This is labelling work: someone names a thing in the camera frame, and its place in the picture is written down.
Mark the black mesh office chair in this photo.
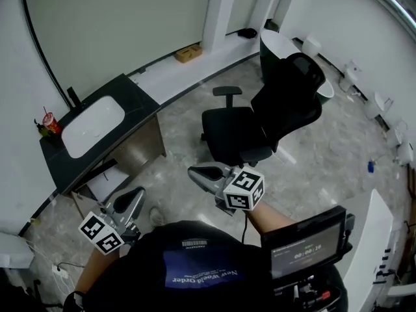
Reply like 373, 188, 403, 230
200, 51, 326, 169

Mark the person's black printed shirt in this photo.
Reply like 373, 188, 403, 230
64, 219, 349, 312

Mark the person's left shoe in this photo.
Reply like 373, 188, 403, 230
148, 206, 167, 226

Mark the black monitor mount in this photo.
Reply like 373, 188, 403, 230
272, 271, 343, 312

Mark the green soap pump bottle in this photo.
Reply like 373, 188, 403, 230
33, 118, 50, 140

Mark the dark green white bathtub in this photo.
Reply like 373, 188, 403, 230
259, 29, 336, 106

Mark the black pouch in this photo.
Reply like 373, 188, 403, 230
237, 27, 258, 40

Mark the person's right forearm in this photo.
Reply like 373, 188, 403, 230
246, 199, 296, 249

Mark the black faucet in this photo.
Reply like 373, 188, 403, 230
66, 86, 86, 110

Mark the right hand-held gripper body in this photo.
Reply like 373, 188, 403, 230
213, 165, 266, 217

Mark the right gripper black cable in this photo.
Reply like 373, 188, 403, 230
241, 214, 250, 246

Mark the dark-topped wooden sink cabinet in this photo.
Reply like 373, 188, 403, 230
38, 73, 168, 222

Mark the red cup with straw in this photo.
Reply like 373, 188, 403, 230
41, 106, 64, 136

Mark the white table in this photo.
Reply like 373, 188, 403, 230
352, 188, 397, 312

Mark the small yellow cardboard box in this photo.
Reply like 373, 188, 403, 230
175, 43, 205, 64

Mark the white water dispenser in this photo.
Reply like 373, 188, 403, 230
0, 231, 36, 270

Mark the chest-mounted tablet screen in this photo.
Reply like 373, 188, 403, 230
261, 205, 356, 281

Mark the black floor cable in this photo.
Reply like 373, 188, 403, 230
55, 261, 86, 270

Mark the white sink basin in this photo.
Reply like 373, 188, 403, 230
60, 96, 125, 159

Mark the person's left forearm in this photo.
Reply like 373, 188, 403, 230
73, 246, 131, 296

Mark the white power strip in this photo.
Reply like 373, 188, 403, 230
51, 264, 70, 281

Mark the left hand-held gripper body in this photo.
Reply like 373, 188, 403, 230
77, 204, 142, 257

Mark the narrow grey roller blind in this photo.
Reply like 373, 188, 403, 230
225, 0, 265, 34

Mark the wide grey roller blind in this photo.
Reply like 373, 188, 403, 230
23, 0, 215, 98

